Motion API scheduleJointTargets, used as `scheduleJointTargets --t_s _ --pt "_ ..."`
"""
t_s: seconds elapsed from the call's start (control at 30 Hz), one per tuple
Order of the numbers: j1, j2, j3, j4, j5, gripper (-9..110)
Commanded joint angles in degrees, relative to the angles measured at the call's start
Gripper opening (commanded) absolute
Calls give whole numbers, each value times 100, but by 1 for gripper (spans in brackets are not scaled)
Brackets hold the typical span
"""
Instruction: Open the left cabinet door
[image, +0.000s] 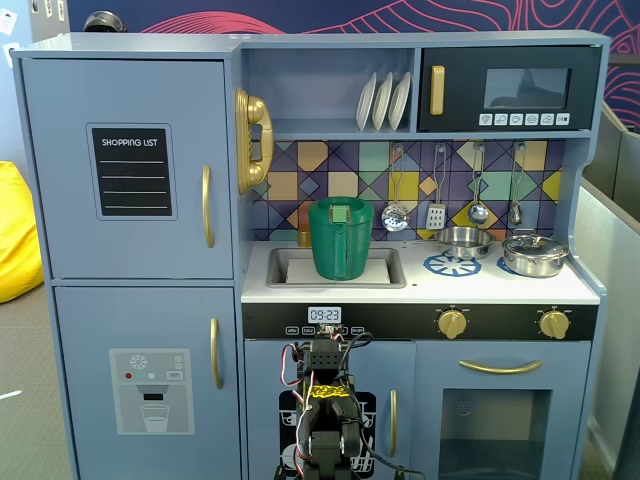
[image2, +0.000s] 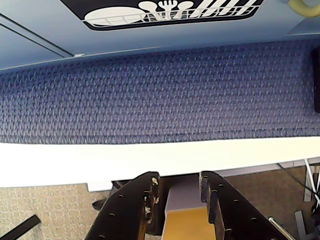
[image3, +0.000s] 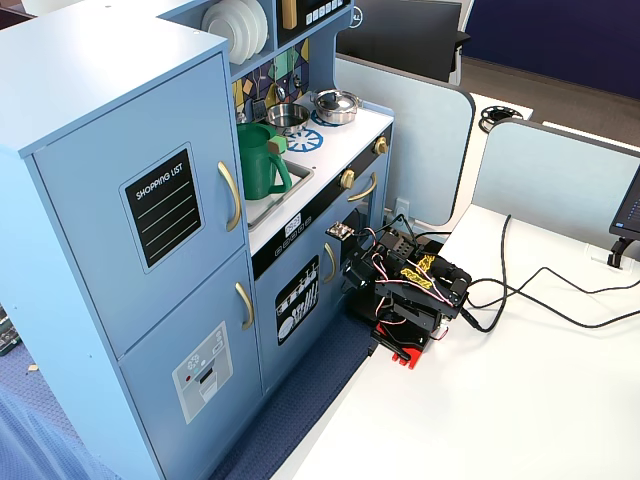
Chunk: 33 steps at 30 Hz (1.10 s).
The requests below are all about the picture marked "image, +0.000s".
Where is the gold stove knob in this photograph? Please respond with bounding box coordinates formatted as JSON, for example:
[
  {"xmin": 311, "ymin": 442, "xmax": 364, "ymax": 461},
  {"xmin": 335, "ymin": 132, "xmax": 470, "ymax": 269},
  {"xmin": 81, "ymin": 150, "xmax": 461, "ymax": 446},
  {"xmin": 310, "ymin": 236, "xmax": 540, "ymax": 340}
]
[
  {"xmin": 538, "ymin": 308, "xmax": 569, "ymax": 341},
  {"xmin": 437, "ymin": 308, "xmax": 469, "ymax": 341}
]

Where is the gold dishwasher door handle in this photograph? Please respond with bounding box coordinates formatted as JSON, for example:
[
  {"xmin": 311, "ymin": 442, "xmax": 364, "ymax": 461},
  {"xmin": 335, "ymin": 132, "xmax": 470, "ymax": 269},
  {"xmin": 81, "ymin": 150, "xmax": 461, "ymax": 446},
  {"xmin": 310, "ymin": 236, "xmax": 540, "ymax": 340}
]
[{"xmin": 388, "ymin": 388, "xmax": 399, "ymax": 457}]

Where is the blue oven door with window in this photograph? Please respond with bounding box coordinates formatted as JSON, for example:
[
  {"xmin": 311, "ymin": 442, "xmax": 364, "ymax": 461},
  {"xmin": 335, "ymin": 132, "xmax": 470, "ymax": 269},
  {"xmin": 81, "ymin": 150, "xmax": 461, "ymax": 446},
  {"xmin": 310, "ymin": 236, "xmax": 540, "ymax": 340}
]
[{"xmin": 413, "ymin": 340, "xmax": 594, "ymax": 480}]

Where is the green plastic pitcher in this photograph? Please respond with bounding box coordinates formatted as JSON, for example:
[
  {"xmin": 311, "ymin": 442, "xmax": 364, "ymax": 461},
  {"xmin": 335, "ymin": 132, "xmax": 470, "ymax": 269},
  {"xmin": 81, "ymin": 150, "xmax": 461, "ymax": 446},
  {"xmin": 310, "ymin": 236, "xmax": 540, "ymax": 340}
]
[{"xmin": 307, "ymin": 196, "xmax": 375, "ymax": 281}]

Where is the metal whisk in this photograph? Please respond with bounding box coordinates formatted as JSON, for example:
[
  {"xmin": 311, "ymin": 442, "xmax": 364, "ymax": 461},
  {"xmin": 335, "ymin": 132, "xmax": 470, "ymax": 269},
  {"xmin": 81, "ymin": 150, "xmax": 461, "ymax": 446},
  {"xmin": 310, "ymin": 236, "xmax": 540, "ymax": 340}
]
[{"xmin": 508, "ymin": 142, "xmax": 526, "ymax": 226}]

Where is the red white servo cable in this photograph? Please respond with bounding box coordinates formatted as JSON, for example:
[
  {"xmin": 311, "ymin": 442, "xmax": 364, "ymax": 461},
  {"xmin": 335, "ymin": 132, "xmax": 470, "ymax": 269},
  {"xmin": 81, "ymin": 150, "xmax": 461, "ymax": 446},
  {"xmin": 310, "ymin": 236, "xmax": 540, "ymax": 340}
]
[{"xmin": 278, "ymin": 342, "xmax": 314, "ymax": 480}]

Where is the black round helmet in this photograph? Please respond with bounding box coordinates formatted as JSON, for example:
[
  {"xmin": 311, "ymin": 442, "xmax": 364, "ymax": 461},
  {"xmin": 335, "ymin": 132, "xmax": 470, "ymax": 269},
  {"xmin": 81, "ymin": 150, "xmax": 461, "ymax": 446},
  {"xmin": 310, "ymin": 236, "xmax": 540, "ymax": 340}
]
[{"xmin": 83, "ymin": 10, "xmax": 125, "ymax": 34}]

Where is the blue door with water dispenser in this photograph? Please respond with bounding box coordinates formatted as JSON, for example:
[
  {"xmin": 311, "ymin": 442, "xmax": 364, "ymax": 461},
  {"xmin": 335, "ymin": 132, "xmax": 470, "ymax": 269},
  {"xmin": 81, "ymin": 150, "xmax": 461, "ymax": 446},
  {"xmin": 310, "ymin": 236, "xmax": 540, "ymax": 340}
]
[{"xmin": 53, "ymin": 285, "xmax": 242, "ymax": 480}]

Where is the gold handle of dispenser door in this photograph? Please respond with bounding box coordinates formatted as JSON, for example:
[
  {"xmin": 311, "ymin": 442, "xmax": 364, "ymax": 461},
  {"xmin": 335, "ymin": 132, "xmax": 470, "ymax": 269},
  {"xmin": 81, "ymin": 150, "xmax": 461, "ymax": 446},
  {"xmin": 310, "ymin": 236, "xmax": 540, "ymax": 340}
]
[{"xmin": 209, "ymin": 317, "xmax": 224, "ymax": 391}]

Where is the gold handle of shopping-list door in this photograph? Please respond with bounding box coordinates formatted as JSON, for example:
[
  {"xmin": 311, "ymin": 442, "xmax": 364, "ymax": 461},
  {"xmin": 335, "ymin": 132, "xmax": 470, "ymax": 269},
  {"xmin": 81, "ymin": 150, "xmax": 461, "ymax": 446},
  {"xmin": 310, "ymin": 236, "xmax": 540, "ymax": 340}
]
[{"xmin": 201, "ymin": 164, "xmax": 216, "ymax": 249}]

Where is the metal frying pan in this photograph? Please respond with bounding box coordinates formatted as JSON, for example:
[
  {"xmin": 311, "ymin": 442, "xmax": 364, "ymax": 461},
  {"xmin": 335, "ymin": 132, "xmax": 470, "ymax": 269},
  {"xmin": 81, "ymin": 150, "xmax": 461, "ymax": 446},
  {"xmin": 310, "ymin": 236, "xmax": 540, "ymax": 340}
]
[{"xmin": 403, "ymin": 226, "xmax": 496, "ymax": 261}]

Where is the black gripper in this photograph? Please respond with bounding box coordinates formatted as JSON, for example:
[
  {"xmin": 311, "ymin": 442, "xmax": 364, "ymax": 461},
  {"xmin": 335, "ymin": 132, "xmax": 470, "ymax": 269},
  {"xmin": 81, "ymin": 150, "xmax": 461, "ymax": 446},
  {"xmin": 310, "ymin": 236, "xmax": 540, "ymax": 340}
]
[{"xmin": 301, "ymin": 339, "xmax": 352, "ymax": 387}]

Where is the grey toy sink basin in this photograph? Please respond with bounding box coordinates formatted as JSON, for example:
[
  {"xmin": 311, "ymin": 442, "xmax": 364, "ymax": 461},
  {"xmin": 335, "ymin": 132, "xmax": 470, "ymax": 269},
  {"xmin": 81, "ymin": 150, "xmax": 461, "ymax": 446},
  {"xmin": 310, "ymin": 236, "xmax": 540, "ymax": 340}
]
[{"xmin": 265, "ymin": 247, "xmax": 408, "ymax": 290}]

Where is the gold toy telephone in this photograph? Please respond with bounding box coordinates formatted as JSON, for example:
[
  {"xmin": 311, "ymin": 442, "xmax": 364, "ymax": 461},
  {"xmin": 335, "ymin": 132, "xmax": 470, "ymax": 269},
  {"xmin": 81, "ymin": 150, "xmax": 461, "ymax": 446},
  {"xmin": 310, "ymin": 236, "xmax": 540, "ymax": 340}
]
[{"xmin": 234, "ymin": 87, "xmax": 275, "ymax": 196}]

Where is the grey water dispenser sticker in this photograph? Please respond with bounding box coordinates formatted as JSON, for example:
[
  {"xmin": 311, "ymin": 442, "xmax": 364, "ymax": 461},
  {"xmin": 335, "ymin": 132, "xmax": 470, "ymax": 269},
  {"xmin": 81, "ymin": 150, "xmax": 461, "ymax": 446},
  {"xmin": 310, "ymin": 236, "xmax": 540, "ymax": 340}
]
[{"xmin": 108, "ymin": 348, "xmax": 196, "ymax": 436}]

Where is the metal slotted spatula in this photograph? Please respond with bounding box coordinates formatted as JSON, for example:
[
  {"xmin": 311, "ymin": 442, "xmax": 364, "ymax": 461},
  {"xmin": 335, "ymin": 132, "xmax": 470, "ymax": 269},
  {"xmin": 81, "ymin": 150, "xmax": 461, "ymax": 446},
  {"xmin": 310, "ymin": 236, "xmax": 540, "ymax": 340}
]
[{"xmin": 425, "ymin": 144, "xmax": 447, "ymax": 231}]

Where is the metal pot lid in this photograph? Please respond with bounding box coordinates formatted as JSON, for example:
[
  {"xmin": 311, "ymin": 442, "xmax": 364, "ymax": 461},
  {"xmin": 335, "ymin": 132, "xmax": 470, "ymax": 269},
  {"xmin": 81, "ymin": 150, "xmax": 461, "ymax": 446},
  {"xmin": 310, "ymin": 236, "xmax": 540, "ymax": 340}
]
[{"xmin": 502, "ymin": 228, "xmax": 567, "ymax": 259}]

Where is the metal cooking pot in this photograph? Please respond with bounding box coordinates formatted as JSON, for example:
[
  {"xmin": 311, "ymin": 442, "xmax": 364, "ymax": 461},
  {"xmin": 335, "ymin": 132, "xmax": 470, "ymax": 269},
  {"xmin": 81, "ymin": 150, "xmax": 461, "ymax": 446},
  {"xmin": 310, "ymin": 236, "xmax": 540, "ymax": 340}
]
[{"xmin": 501, "ymin": 228, "xmax": 570, "ymax": 278}]

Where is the black cable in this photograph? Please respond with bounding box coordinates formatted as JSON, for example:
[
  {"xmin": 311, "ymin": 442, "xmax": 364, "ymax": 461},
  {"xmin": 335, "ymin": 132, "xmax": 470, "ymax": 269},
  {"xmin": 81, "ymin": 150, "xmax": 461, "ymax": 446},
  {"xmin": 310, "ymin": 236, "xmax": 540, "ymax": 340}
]
[{"xmin": 342, "ymin": 331, "xmax": 427, "ymax": 480}]

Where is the gold microwave handle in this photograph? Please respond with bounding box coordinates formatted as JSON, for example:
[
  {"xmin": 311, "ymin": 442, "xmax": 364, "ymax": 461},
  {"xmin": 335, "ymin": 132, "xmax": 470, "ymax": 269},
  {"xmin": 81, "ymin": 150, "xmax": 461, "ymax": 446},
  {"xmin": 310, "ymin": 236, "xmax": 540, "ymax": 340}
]
[{"xmin": 430, "ymin": 65, "xmax": 446, "ymax": 117}]

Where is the black microwave door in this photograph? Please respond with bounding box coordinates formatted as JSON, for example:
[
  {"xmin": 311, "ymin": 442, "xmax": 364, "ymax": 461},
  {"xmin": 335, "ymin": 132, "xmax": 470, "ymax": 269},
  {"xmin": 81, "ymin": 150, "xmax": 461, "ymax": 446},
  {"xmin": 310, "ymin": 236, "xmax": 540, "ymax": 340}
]
[{"xmin": 417, "ymin": 45, "xmax": 603, "ymax": 133}]

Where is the yellow bean bag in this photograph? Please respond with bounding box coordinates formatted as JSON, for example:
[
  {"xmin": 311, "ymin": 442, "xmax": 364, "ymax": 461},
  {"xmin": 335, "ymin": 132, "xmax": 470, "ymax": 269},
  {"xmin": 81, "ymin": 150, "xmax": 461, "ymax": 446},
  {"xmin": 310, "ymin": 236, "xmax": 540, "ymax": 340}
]
[{"xmin": 0, "ymin": 160, "xmax": 45, "ymax": 304}]

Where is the black shopping list sticker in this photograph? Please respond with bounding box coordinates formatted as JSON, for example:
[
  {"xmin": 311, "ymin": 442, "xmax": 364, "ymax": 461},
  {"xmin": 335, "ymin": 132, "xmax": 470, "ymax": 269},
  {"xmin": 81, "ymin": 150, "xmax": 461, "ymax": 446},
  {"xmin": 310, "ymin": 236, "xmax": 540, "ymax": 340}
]
[{"xmin": 85, "ymin": 122, "xmax": 178, "ymax": 221}]

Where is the metal ladle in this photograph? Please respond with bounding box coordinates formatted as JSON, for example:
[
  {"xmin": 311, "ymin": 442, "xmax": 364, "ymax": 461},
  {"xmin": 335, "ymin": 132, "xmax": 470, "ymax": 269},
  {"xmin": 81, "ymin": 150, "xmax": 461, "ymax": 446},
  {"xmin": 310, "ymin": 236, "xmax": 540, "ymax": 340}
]
[{"xmin": 467, "ymin": 143, "xmax": 489, "ymax": 226}]

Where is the blue toy kitchen unit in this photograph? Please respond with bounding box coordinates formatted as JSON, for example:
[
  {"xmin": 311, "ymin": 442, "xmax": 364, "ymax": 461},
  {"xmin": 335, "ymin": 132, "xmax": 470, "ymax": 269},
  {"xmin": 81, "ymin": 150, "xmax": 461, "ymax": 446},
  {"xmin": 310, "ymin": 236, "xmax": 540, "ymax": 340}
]
[{"xmin": 10, "ymin": 30, "xmax": 612, "ymax": 480}]

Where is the metal slotted spoon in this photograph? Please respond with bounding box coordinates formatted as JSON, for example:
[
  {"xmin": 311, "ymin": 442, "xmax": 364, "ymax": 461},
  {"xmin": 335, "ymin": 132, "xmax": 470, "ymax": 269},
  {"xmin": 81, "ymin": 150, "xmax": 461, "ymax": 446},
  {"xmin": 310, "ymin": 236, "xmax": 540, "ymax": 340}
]
[{"xmin": 381, "ymin": 144, "xmax": 410, "ymax": 233}]

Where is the white toy plate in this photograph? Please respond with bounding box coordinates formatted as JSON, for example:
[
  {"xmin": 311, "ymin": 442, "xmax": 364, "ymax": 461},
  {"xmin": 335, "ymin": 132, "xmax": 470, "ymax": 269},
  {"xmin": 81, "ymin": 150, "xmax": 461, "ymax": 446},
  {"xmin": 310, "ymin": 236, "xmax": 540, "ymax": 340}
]
[
  {"xmin": 371, "ymin": 72, "xmax": 395, "ymax": 132},
  {"xmin": 355, "ymin": 72, "xmax": 379, "ymax": 132},
  {"xmin": 387, "ymin": 71, "xmax": 412, "ymax": 132}
]

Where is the blue dishwasher door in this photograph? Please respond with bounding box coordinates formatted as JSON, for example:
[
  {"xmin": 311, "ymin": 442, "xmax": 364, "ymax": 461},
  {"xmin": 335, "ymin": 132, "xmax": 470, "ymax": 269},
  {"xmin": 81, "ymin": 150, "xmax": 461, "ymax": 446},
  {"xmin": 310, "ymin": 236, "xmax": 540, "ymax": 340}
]
[{"xmin": 243, "ymin": 339, "xmax": 417, "ymax": 480}]

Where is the gold oven handle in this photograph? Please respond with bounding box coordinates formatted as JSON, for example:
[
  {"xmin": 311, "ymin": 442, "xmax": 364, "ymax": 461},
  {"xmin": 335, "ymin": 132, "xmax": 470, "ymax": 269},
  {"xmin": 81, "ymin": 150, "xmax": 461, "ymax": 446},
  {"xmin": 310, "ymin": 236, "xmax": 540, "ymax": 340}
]
[{"xmin": 458, "ymin": 358, "xmax": 544, "ymax": 376}]

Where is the blue door with shopping list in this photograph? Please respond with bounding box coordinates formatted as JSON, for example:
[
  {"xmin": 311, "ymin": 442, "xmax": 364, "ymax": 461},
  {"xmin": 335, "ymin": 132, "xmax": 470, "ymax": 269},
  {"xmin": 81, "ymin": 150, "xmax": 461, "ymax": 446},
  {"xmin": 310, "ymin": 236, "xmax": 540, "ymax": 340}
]
[{"xmin": 20, "ymin": 58, "xmax": 235, "ymax": 280}]

